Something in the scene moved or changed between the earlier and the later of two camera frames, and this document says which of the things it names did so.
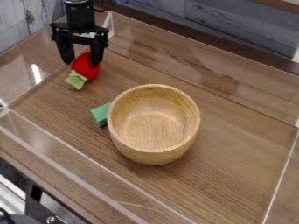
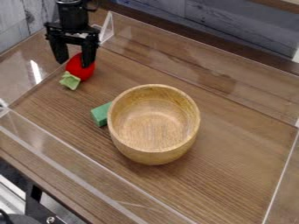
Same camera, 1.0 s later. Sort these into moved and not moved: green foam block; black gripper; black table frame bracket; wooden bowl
Moved: black gripper
Not moved: wooden bowl; black table frame bracket; green foam block
